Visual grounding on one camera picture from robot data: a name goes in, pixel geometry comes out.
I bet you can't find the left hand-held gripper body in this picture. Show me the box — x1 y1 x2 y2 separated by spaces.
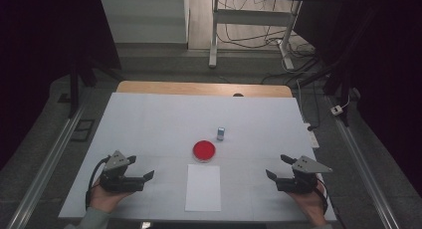
99 150 146 193

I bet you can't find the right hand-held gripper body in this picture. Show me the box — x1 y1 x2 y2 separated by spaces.
277 154 333 194

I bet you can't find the red round ink pad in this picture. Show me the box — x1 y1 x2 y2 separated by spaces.
192 139 217 163

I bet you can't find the person's left hand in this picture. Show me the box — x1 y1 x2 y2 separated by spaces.
89 179 134 213

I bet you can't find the person's right hand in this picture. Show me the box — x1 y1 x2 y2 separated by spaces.
287 183 328 227

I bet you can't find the white power strip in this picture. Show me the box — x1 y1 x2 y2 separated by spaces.
304 122 320 149

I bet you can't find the white table cover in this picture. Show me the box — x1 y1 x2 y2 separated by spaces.
59 92 337 222

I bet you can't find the white paper sheet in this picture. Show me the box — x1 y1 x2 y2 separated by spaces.
184 163 222 213

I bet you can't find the black stand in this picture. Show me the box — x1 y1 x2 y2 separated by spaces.
298 53 353 127
67 54 124 119

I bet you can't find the dark curtain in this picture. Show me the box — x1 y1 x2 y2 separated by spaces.
0 0 121 172
293 0 422 198

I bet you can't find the white cabinet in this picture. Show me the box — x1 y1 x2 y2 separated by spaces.
99 0 191 45

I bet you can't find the right hand-held gripper black cable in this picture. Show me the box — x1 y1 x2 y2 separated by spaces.
316 178 330 216

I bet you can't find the hand-held gripper black cable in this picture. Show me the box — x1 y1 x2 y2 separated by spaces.
85 155 112 212
316 178 330 216

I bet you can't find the left hand-held gripper black cable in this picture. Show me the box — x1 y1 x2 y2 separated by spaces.
85 155 112 212

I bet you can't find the metal floor rail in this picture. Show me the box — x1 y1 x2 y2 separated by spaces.
6 89 92 229
326 96 402 229

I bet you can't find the white adapter with cable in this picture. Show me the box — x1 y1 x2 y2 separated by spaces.
329 94 352 117

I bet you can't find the tangle of black cables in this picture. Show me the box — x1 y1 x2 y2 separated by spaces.
217 0 332 86

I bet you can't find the white desk frame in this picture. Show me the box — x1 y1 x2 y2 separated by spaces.
208 0 304 71

